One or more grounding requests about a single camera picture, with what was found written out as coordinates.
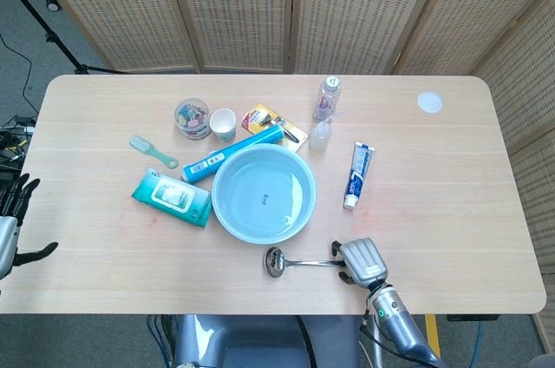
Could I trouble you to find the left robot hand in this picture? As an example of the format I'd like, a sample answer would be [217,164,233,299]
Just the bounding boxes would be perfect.
[0,174,59,280]

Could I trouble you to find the black tripod stand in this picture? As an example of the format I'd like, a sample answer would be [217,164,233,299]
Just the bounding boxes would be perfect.
[0,0,131,76]

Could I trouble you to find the blue cylindrical tube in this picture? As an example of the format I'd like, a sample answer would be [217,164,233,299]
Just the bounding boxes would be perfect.
[180,125,284,184]

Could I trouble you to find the green wet wipes pack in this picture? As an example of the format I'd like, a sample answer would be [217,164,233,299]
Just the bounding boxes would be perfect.
[131,167,213,229]

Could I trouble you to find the yellow razor blister pack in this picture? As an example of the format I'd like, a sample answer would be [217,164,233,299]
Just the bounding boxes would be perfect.
[241,102,310,153]

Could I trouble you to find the stainless steel ladle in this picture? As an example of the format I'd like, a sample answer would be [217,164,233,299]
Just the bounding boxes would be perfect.
[263,246,347,279]

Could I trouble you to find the blue white toothpaste tube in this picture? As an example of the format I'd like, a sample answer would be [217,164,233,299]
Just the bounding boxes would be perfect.
[343,141,375,211]

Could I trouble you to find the white paper cup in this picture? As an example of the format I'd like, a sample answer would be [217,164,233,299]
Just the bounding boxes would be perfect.
[209,108,238,143]

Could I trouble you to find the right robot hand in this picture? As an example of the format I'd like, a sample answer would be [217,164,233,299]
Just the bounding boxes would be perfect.
[331,237,389,289]

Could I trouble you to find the white round grommet cover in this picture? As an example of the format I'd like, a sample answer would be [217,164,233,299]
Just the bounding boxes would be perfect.
[417,90,445,115]

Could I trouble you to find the clear jar of binder clips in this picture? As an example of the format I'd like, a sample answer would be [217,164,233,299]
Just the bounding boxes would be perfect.
[173,98,212,141]

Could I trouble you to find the grey robot torso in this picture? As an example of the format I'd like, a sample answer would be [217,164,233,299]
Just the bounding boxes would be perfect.
[173,314,361,368]

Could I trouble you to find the white squeeze wash bottle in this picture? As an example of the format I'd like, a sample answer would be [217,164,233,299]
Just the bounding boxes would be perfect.
[308,112,348,153]

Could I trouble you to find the green brush white bristles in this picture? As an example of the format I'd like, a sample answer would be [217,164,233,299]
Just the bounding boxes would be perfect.
[128,135,180,170]

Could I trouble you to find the light blue plastic basin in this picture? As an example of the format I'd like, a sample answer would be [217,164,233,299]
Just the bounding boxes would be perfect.
[211,143,318,246]

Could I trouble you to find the woven folding screen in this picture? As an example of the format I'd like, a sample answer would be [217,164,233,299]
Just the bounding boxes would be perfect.
[23,0,555,276]

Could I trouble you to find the clear bottle white cap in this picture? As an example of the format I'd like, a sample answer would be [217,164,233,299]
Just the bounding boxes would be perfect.
[312,76,343,122]

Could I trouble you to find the black cable bundle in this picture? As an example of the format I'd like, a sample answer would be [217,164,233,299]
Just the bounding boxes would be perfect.
[0,33,38,174]

